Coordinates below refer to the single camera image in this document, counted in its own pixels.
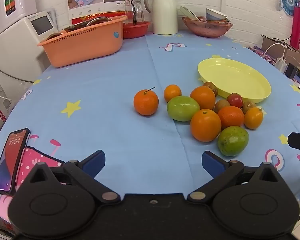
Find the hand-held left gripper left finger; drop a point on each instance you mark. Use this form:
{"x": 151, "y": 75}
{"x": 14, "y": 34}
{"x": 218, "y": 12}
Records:
{"x": 96, "y": 161}

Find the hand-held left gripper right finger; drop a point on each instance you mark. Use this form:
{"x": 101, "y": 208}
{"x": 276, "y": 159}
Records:
{"x": 210, "y": 161}

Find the green mango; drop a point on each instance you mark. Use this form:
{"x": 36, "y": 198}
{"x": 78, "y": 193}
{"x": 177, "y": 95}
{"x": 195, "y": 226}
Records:
{"x": 233, "y": 141}

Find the large orange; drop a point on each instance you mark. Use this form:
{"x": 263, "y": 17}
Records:
{"x": 205, "y": 125}

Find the deep orange mandarin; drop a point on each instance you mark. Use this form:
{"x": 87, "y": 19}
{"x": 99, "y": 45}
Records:
{"x": 231, "y": 117}

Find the small orange kumquat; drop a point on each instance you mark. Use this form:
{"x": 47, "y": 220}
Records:
{"x": 253, "y": 118}

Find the brown longan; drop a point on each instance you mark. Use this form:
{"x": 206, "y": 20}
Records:
{"x": 249, "y": 106}
{"x": 221, "y": 105}

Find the round green fruit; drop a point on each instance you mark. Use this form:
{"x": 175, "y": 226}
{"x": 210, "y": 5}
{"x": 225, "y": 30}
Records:
{"x": 183, "y": 108}

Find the red cherry tomato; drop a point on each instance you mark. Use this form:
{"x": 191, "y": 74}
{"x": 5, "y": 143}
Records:
{"x": 235, "y": 100}

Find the dark red jujube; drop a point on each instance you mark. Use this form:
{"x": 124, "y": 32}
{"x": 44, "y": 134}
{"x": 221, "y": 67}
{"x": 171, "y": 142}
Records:
{"x": 211, "y": 87}

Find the orange mandarin with stem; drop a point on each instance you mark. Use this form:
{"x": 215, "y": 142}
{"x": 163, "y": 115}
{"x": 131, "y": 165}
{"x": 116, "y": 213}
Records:
{"x": 146, "y": 103}

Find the small orange mandarin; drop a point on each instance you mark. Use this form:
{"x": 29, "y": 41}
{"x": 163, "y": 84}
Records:
{"x": 172, "y": 93}

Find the yellow plastic plate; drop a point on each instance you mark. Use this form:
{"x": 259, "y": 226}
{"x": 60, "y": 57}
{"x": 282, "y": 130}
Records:
{"x": 233, "y": 77}

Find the black power adapter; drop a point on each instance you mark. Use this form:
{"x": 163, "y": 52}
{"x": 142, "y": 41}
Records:
{"x": 291, "y": 71}

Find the white charger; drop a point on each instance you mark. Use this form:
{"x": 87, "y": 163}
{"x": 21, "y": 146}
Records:
{"x": 280, "y": 64}

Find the blue printed tablecloth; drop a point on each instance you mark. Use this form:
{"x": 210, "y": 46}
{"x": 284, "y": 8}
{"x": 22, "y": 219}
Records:
{"x": 110, "y": 80}

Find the black smartphone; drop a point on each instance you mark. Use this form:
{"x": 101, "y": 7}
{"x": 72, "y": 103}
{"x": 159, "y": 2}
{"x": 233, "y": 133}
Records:
{"x": 10, "y": 160}

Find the cardboard box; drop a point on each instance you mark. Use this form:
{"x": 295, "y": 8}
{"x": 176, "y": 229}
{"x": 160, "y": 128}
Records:
{"x": 290, "y": 53}

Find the patterned dark cloth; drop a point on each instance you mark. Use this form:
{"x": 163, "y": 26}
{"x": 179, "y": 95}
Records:
{"x": 261, "y": 53}

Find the orange plastic basket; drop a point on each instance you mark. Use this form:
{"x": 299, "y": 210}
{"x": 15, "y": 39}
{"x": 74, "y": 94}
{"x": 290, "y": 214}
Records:
{"x": 85, "y": 45}

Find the white appliance with screen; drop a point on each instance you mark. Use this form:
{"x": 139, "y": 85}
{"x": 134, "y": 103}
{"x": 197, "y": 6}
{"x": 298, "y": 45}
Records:
{"x": 17, "y": 52}

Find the red plastic basket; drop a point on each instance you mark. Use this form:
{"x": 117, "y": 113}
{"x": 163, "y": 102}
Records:
{"x": 136, "y": 31}

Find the steel dish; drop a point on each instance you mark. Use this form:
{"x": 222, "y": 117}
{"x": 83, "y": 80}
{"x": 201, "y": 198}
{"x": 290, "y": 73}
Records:
{"x": 98, "y": 21}

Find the stacked white blue bowls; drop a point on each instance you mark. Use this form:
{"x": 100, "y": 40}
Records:
{"x": 215, "y": 15}

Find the stacked green white plates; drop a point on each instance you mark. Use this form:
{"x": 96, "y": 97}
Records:
{"x": 188, "y": 13}

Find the white thermos jug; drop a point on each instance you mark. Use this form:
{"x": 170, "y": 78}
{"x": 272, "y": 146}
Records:
{"x": 165, "y": 12}

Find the white water purifier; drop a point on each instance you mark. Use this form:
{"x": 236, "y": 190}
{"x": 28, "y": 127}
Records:
{"x": 10, "y": 2}

